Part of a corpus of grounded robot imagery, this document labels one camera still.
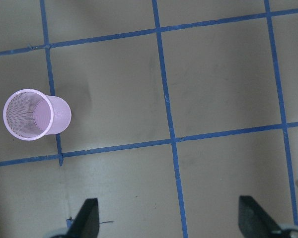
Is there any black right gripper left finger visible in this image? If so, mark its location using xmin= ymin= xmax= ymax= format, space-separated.
xmin=66 ymin=198 xmax=100 ymax=238

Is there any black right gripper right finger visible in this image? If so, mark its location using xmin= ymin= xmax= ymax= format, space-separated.
xmin=238 ymin=196 xmax=283 ymax=238

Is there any pink mesh cup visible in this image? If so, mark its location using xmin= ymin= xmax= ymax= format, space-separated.
xmin=2 ymin=89 xmax=72 ymax=141

